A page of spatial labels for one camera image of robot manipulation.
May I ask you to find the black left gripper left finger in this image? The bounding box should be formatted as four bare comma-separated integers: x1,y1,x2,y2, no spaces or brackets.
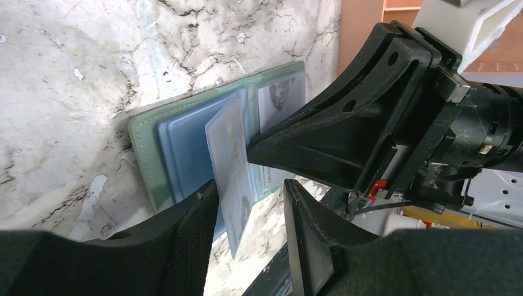
1,180,219,295

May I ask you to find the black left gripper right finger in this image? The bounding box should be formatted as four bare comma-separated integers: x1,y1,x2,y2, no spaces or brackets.
283,179,522,295

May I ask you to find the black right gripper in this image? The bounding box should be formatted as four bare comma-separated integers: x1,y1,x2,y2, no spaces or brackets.
364,21,522,213

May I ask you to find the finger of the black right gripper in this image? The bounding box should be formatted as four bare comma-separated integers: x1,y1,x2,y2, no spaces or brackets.
247,22,434,192

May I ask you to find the silver diamond card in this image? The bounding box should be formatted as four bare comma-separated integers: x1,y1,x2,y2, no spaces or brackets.
257,72,306,133

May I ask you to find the green card holder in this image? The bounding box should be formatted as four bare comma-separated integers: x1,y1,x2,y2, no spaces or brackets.
128,60,305,212

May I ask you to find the silver VIP card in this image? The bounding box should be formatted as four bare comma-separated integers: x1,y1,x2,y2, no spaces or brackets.
205,96,253,259

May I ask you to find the orange plastic file organizer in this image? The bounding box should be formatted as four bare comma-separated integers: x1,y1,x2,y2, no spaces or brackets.
337,0,523,89

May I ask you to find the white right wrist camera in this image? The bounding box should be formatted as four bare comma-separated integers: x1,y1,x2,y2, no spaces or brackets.
413,1,522,73

